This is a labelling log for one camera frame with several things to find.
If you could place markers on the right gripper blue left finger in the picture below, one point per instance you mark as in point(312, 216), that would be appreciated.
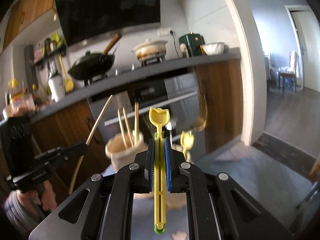
point(151, 162)

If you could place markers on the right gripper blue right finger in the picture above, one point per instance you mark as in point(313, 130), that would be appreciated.
point(167, 163)

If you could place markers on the yellow green tulip pick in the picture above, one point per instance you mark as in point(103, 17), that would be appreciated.
point(186, 141)

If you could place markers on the yellow plastic tulip pick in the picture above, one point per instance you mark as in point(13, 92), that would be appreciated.
point(159, 118)

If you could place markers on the gold fork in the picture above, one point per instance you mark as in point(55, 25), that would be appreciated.
point(201, 120)

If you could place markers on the grey kitchen countertop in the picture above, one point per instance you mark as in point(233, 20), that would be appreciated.
point(121, 82)

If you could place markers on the green kitchen appliance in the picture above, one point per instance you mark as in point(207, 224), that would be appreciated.
point(190, 44)

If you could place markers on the person's left hand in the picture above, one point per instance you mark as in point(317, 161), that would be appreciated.
point(47, 198)

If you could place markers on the white ceramic utensil holder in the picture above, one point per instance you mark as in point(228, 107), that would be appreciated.
point(119, 154)

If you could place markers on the wooden cabinet door left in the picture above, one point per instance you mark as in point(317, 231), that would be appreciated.
point(66, 128)

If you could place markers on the wooden cabinet door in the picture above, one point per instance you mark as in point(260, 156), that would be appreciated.
point(221, 85)
point(66, 128)

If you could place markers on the wooden cabinet door right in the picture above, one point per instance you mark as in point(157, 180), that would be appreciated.
point(221, 85)

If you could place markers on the white casserole pot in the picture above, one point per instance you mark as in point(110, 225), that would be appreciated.
point(149, 50)

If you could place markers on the white thermos jug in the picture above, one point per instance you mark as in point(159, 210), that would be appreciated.
point(56, 86)

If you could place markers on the yellow hanging ladle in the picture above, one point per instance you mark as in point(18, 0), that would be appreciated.
point(69, 85)

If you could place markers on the white bowl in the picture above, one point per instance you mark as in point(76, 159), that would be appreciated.
point(213, 48)

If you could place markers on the blue cartoon tablecloth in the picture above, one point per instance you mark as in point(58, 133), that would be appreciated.
point(198, 206)

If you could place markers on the chair in far room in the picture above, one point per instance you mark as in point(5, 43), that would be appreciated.
point(289, 73)

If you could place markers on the black range hood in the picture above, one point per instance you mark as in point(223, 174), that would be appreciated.
point(83, 19)

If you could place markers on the white door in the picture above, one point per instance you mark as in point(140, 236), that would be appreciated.
point(308, 32)

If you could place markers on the black wok with handle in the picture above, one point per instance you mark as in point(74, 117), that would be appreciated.
point(92, 65)

